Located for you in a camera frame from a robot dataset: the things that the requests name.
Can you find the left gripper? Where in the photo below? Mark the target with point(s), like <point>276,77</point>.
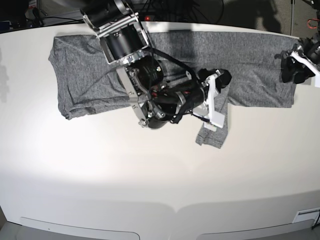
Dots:
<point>299,74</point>

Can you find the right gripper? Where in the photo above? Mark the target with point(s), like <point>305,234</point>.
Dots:
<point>200,102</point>

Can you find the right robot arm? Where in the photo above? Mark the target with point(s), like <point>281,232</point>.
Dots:
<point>153,101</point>

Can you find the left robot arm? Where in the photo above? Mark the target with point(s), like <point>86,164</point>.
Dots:
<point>312,23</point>

